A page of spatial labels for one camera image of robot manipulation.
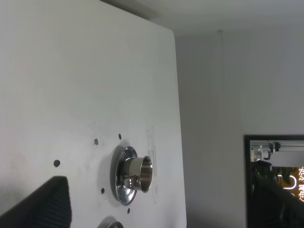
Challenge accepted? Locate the stainless steel saucer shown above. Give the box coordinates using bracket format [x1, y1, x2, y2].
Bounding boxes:
[98, 221, 124, 228]
[110, 145, 138, 206]

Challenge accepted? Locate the near stainless steel saucer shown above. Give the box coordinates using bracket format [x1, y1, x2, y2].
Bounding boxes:
[98, 221, 124, 228]

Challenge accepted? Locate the far stainless steel saucer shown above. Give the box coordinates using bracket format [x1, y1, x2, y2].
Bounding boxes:
[110, 145, 138, 206]

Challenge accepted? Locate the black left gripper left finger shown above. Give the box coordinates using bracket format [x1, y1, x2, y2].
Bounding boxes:
[0, 176, 72, 228]

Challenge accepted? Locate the far stainless steel teacup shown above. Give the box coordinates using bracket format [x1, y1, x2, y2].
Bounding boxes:
[120, 156, 153, 193]

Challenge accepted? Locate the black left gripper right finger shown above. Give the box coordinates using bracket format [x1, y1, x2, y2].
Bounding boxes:
[252, 172, 304, 228]

